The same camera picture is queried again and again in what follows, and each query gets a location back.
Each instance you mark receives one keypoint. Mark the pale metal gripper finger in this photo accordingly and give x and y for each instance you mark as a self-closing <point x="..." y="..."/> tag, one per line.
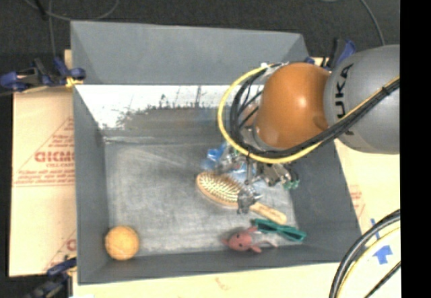
<point x="243" y="204"/>
<point x="256" y="196"/>

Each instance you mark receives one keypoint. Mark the wooden hairbrush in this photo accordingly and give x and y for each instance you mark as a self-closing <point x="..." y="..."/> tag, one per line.
<point x="219" y="189"/>

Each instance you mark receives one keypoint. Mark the pink toy animal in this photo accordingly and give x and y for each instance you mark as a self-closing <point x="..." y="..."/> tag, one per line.
<point x="240" y="240"/>

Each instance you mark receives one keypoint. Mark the teal sunglasses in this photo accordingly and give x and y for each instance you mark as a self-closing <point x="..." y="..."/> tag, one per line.
<point x="281" y="231"/>

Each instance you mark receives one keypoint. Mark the blue clear plastic packet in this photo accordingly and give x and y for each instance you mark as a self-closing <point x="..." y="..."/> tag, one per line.
<point x="215" y="155"/>

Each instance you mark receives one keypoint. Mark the grey metal bin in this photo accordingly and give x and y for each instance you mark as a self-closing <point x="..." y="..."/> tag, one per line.
<point x="161" y="189"/>

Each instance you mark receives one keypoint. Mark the orange-yellow ball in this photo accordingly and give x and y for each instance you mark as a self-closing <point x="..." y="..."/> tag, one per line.
<point x="122" y="243"/>

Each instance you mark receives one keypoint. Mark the pale board with red print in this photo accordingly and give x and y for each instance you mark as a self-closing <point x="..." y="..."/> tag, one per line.
<point x="43" y="189"/>

